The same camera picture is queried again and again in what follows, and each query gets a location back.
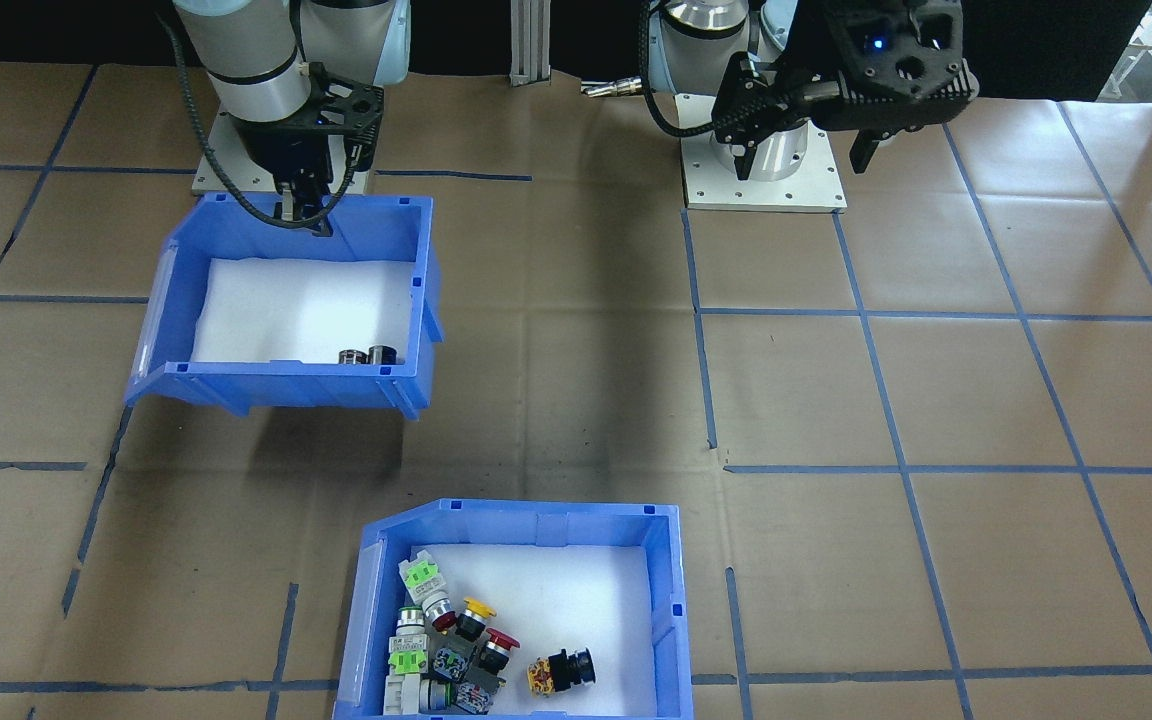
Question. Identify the blue bin of black buttons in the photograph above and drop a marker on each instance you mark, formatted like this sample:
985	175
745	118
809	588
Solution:
286	392

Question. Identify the blue bin of colourful buttons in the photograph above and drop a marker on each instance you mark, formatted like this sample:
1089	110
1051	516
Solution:
536	522

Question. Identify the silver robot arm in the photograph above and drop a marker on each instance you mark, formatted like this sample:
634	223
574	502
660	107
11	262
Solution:
706	50
236	50

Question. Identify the red button with green block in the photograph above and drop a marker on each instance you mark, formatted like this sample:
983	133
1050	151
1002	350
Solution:
421	578

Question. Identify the yellow mushroom push button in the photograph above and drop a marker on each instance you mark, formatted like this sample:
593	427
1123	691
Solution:
471	625

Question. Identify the red mushroom push button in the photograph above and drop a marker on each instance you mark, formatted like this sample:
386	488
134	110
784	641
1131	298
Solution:
494	652

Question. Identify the black button with yellow block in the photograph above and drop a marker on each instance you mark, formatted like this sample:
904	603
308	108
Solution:
561	672

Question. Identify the white foam bin liner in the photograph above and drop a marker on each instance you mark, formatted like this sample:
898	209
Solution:
586	600
286	310

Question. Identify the black cover cloth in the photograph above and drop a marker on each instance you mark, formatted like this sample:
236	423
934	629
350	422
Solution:
36	25

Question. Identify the white square base plate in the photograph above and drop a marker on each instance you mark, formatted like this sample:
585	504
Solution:
214	170
716	190

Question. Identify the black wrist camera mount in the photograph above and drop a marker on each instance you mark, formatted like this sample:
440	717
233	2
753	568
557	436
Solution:
896	70
356	105

